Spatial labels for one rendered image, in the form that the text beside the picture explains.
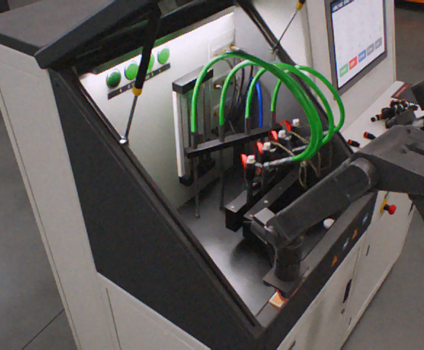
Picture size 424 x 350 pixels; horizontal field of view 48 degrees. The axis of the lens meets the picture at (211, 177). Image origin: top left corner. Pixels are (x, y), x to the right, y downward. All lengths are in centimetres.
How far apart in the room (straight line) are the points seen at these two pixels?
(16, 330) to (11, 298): 21
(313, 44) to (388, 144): 93
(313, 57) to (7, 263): 196
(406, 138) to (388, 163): 5
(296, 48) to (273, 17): 12
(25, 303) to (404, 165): 221
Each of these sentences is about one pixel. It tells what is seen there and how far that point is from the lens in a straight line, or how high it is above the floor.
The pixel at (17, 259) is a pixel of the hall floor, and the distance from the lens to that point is 282.
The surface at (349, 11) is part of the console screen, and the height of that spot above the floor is 136.
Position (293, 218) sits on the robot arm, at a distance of 91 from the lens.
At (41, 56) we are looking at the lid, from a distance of 110.
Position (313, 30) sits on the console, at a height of 137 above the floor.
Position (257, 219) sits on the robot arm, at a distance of 107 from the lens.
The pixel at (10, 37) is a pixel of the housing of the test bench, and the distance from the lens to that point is 122.
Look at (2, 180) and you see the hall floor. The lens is 345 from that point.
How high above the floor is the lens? 189
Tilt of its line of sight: 37 degrees down
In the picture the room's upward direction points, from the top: 1 degrees counter-clockwise
